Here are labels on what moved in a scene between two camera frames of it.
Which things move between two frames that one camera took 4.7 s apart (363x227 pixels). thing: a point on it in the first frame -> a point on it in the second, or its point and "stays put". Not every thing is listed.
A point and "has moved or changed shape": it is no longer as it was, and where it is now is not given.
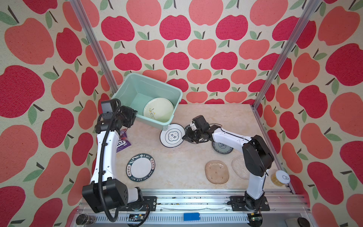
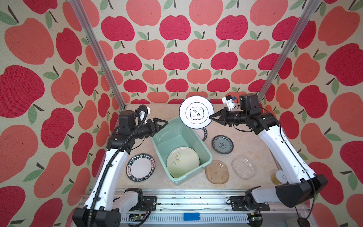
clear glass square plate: (239, 167) stays put
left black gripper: (132, 113) -> (152, 131)
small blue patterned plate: (221, 148) stays put
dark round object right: (303, 222) stays put
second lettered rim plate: (141, 167) stays put
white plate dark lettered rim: (186, 127) has moved or changed shape
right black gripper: (187, 136) -> (222, 114)
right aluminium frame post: (309, 12) stays put
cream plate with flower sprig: (159, 109) -> (181, 161)
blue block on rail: (191, 216) stays put
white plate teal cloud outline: (172, 136) -> (194, 111)
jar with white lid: (280, 178) stays put
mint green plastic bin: (135, 90) -> (175, 135)
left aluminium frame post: (94, 43) stays put
